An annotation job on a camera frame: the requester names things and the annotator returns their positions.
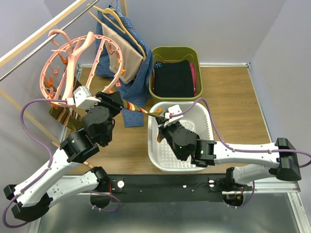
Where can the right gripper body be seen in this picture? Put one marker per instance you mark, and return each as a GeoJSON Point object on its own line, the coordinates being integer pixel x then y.
{"type": "Point", "coordinates": [168, 132]}

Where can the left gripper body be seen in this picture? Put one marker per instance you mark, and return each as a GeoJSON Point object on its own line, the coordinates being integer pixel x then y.
{"type": "Point", "coordinates": [113, 107]}

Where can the olive wavy striped sock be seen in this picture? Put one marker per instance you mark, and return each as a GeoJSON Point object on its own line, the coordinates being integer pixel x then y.
{"type": "Point", "coordinates": [138, 109]}

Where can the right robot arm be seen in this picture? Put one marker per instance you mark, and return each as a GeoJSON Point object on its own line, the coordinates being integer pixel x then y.
{"type": "Point", "coordinates": [278, 159]}

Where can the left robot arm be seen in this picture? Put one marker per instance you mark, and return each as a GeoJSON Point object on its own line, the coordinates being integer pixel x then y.
{"type": "Point", "coordinates": [33, 198]}

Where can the yellow wooden hanger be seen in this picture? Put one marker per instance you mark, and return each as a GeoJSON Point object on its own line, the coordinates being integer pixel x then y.
{"type": "Point", "coordinates": [120, 25]}

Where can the blue checkered shirt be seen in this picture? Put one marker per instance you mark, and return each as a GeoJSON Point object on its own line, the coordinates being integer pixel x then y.
{"type": "Point", "coordinates": [136, 91]}

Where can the white plastic basket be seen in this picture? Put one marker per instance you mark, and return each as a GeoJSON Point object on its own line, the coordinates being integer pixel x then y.
{"type": "Point", "coordinates": [188, 152]}

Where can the beige cloth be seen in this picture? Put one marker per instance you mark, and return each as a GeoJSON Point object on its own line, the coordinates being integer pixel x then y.
{"type": "Point", "coordinates": [131, 58]}

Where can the black folded clothes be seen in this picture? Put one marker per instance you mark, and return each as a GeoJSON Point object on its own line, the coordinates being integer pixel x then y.
{"type": "Point", "coordinates": [173, 80]}

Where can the pink folded garment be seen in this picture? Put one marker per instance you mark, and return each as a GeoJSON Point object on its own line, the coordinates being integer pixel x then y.
{"type": "Point", "coordinates": [193, 78]}

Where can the wooden clothes rack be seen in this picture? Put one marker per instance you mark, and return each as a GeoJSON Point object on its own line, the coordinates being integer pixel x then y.
{"type": "Point", "coordinates": [56, 142]}

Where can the metal rack rod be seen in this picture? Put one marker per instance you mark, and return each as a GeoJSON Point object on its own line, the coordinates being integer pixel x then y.
{"type": "Point", "coordinates": [43, 41]}

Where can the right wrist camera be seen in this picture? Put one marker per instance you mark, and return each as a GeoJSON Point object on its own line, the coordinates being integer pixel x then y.
{"type": "Point", "coordinates": [172, 115]}

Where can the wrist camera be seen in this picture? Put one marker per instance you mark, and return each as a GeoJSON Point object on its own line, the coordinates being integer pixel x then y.
{"type": "Point", "coordinates": [82, 99]}
{"type": "Point", "coordinates": [172, 115]}

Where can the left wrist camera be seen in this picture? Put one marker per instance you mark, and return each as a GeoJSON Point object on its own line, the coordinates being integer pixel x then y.
{"type": "Point", "coordinates": [82, 99]}

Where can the black mounting base rail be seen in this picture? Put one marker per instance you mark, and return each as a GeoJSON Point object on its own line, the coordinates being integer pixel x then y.
{"type": "Point", "coordinates": [174, 188]}

